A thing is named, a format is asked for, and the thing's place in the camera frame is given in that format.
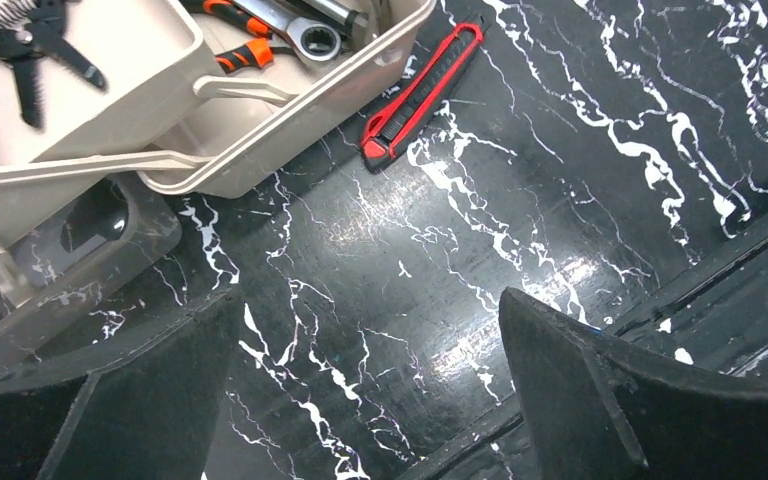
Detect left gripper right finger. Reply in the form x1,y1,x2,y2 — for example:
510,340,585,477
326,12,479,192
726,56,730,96
499,288,768,479

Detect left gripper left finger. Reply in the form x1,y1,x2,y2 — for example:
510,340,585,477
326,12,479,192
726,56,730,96
0,291,239,479

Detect beige plastic tool box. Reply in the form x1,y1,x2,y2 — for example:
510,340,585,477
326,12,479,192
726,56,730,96
0,1,434,378

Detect red utility knife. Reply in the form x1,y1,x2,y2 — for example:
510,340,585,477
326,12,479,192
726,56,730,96
359,14,489,174

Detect orange handled pliers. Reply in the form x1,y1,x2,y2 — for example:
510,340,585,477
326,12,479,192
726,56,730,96
181,0,276,75

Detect black grey wire stripper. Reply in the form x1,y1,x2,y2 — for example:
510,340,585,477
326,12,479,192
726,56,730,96
0,0,108,130

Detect silver combination wrench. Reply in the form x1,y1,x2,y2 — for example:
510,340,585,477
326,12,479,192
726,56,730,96
232,0,342,68

